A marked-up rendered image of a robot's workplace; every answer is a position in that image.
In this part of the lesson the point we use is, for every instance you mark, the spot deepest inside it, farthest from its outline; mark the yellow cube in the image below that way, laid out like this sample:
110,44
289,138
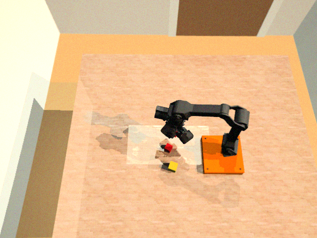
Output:
172,166

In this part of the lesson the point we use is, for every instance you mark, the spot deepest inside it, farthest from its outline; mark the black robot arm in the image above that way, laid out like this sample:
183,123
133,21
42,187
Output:
181,110

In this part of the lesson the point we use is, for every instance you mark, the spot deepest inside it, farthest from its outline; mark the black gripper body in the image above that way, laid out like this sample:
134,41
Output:
185,135

